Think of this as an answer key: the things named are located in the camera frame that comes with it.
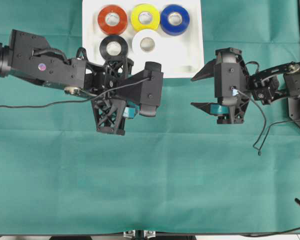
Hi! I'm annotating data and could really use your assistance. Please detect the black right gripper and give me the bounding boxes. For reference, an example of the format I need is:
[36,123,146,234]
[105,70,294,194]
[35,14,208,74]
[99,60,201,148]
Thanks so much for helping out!
[190,48,250,124]

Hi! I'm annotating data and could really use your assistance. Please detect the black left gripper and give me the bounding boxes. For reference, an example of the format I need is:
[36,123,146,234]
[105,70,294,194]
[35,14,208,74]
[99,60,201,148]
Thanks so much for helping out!
[83,56,140,136]

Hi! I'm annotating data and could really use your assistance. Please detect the blue tape roll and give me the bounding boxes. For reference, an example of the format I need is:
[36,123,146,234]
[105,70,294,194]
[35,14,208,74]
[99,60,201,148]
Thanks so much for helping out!
[160,4,190,36]

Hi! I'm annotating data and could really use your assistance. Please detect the black tape roll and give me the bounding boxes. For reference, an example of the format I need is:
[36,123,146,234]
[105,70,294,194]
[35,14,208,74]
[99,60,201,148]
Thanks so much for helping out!
[99,34,129,60]

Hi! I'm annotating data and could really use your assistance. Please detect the white tape roll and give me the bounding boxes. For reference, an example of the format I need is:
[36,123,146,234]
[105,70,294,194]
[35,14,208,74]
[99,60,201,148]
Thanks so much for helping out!
[131,29,162,62]

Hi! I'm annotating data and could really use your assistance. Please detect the red tape roll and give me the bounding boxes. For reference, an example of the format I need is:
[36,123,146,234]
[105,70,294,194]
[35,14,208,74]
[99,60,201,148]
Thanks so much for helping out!
[97,4,128,35]

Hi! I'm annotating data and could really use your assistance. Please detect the yellow tape roll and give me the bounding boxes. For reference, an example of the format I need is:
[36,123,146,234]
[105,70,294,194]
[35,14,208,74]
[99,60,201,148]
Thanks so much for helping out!
[130,3,161,32]

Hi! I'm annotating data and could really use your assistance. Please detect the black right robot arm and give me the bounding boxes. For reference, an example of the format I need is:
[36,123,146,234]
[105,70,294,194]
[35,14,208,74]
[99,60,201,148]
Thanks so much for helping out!
[191,47,300,128]

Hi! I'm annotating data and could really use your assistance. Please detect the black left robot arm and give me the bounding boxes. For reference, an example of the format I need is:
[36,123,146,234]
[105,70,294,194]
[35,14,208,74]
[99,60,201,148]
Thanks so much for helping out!
[0,29,134,136]

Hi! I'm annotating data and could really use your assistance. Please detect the white rectangular plastic case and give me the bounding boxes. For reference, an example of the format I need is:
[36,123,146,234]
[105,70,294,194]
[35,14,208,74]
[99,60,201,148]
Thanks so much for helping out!
[82,0,204,79]

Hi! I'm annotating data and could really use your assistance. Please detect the metal table clamp brackets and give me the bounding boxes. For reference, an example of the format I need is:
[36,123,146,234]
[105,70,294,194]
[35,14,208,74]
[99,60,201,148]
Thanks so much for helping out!
[123,230,156,240]

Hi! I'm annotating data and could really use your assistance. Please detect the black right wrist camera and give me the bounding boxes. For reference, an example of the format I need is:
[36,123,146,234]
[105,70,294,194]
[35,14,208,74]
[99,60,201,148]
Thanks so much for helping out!
[214,48,240,107]

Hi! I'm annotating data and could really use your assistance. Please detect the black right camera cable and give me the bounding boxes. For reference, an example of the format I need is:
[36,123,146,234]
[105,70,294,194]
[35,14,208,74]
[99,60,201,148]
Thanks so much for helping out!
[231,86,300,156]

